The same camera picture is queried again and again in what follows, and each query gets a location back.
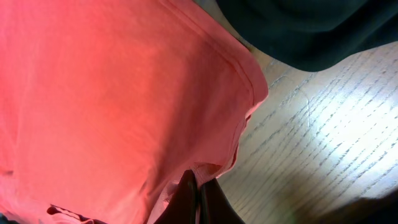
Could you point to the black garment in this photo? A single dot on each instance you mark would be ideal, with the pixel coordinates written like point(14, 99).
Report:
point(312, 35)

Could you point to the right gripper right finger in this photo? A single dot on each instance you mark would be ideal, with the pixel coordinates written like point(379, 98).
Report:
point(214, 206)

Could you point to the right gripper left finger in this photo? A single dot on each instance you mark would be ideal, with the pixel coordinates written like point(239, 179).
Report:
point(182, 208)

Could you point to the red t-shirt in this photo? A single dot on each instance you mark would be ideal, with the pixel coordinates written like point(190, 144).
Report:
point(104, 105)

